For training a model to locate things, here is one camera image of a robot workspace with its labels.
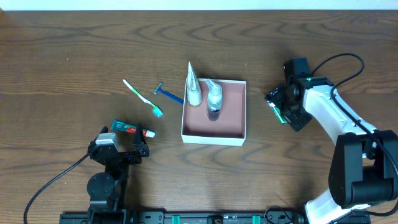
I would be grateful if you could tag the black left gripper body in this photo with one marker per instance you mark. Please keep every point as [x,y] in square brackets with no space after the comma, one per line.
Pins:
[123,156]

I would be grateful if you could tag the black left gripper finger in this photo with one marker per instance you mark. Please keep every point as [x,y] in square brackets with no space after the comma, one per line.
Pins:
[139,138]
[104,130]

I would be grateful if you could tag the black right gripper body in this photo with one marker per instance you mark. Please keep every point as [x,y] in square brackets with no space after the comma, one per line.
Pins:
[280,106]

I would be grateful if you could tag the green red toothpaste tube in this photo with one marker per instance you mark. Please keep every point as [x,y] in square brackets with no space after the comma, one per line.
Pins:
[118,125]

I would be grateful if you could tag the white green soap box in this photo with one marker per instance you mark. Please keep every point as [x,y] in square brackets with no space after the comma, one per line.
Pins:
[277,113]

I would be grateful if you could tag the green white toothbrush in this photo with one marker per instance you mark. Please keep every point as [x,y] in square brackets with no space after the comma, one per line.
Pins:
[155,109]

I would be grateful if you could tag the white box pink inside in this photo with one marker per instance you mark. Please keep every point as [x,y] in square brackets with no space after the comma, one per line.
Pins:
[230,127]

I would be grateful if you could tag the clear blue spray bottle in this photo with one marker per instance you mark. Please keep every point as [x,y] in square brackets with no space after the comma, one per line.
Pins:
[214,99]

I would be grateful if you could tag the white Pantene conditioner tube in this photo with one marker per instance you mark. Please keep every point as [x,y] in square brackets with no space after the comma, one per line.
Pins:
[194,95]

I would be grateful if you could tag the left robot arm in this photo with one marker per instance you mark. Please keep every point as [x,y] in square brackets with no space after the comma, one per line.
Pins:
[107,189]

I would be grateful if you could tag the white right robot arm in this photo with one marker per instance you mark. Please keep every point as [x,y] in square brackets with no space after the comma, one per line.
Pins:
[363,170]

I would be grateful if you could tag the blue disposable razor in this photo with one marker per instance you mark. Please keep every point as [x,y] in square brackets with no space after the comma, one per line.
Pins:
[168,94]

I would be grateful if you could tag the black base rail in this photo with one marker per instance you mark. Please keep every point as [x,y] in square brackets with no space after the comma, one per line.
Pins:
[156,217]

